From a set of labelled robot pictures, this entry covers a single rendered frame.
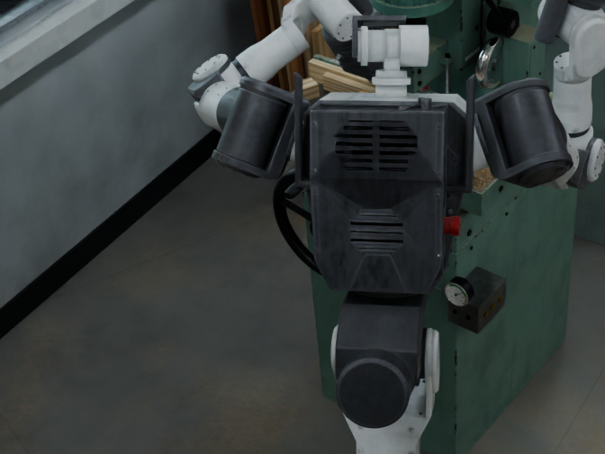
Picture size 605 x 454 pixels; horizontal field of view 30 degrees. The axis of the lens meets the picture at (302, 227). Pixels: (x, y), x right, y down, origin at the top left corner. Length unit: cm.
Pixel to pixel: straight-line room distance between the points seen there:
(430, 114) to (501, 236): 106
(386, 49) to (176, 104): 217
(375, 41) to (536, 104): 27
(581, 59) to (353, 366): 64
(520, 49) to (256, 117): 88
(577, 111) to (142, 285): 194
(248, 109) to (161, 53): 200
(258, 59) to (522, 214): 88
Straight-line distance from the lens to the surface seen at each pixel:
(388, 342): 176
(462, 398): 285
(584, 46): 193
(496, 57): 256
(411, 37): 182
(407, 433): 198
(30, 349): 352
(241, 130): 183
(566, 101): 202
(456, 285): 246
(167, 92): 388
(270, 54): 215
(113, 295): 362
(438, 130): 165
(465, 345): 273
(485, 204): 239
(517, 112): 179
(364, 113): 165
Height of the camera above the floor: 230
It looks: 38 degrees down
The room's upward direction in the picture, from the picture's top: 6 degrees counter-clockwise
